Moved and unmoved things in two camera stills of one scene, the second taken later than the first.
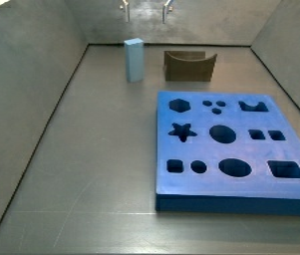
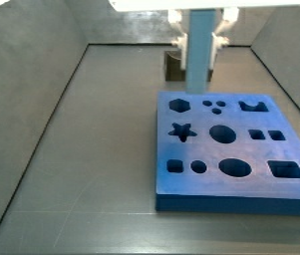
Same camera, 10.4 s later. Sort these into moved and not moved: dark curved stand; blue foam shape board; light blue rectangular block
Moved: light blue rectangular block
Not moved: dark curved stand; blue foam shape board
